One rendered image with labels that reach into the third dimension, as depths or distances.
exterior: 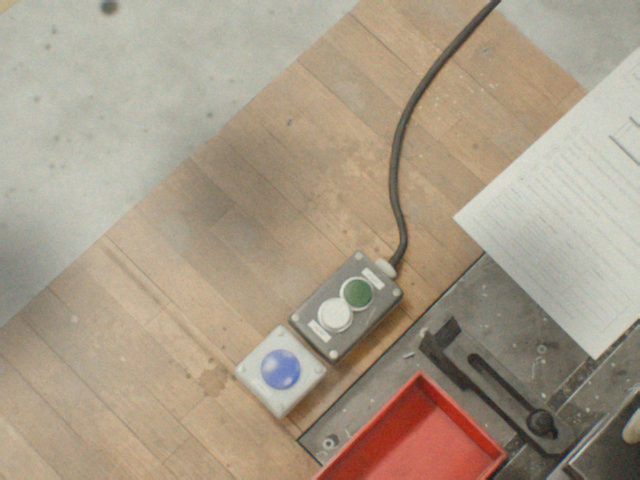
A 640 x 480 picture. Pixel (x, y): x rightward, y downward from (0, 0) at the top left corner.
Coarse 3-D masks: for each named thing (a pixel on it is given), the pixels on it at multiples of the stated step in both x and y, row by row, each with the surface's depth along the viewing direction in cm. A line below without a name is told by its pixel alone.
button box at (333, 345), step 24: (456, 48) 146; (432, 72) 145; (360, 264) 136; (384, 264) 137; (336, 288) 136; (384, 288) 136; (312, 312) 135; (360, 312) 135; (384, 312) 135; (312, 336) 134; (336, 336) 134; (360, 336) 134; (336, 360) 134
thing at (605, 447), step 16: (624, 400) 115; (608, 416) 114; (624, 416) 111; (608, 432) 111; (592, 448) 110; (608, 448) 111; (624, 448) 111; (576, 464) 110; (592, 464) 110; (608, 464) 110; (624, 464) 110
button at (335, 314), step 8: (328, 304) 134; (336, 304) 134; (344, 304) 134; (328, 312) 134; (336, 312) 134; (344, 312) 134; (328, 320) 134; (336, 320) 134; (344, 320) 134; (336, 328) 134
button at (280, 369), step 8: (272, 352) 133; (280, 352) 133; (288, 352) 133; (264, 360) 133; (272, 360) 133; (280, 360) 133; (288, 360) 133; (296, 360) 133; (264, 368) 132; (272, 368) 132; (280, 368) 132; (288, 368) 132; (296, 368) 132; (264, 376) 132; (272, 376) 132; (280, 376) 132; (288, 376) 132; (296, 376) 132; (272, 384) 132; (280, 384) 132; (288, 384) 132
